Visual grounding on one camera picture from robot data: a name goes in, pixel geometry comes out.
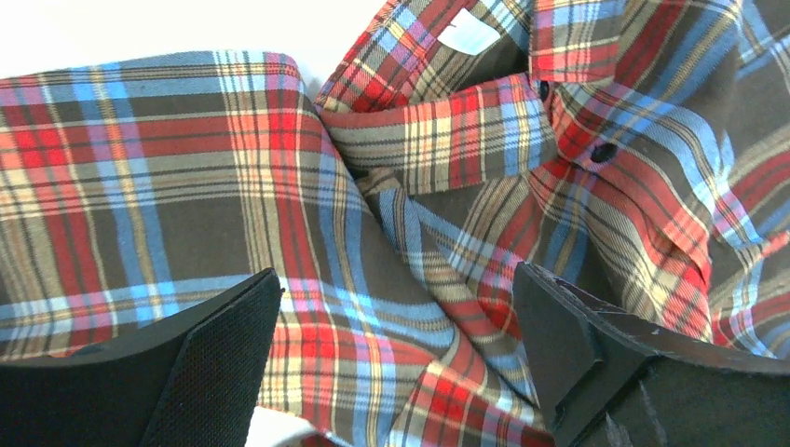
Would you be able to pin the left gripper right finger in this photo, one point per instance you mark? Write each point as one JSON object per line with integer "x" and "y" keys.
{"x": 605, "y": 377}

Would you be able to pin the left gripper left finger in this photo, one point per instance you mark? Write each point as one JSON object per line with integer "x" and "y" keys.
{"x": 191, "y": 379}

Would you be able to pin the plaid flannel shirt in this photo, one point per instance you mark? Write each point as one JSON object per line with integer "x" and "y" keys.
{"x": 637, "y": 149}

